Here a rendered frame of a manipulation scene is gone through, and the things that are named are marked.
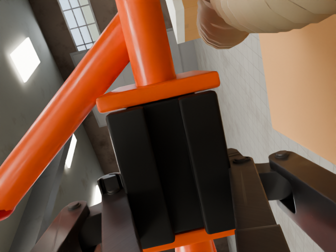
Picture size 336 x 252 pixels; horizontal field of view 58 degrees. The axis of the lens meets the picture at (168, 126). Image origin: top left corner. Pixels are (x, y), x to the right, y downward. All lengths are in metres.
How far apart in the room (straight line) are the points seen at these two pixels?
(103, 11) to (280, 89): 8.51
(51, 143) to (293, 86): 0.23
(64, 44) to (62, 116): 8.98
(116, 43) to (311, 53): 0.17
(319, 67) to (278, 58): 0.08
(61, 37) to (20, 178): 8.94
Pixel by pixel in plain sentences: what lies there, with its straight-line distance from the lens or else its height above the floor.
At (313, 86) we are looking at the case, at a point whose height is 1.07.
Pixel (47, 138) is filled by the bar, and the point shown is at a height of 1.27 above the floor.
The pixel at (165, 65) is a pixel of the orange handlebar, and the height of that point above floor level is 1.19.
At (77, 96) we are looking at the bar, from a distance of 0.18.
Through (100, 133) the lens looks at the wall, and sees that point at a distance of 10.27.
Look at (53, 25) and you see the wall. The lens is 9.07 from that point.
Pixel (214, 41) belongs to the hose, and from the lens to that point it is 0.22.
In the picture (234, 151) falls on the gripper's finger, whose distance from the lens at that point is 0.18.
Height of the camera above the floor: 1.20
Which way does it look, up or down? 1 degrees up
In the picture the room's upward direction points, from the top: 104 degrees counter-clockwise
